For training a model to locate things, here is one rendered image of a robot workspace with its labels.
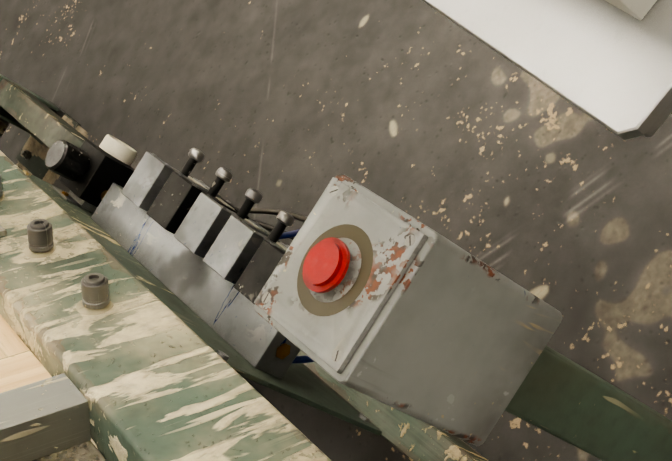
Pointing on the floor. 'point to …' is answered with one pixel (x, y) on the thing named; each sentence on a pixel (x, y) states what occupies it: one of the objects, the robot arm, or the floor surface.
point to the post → (590, 412)
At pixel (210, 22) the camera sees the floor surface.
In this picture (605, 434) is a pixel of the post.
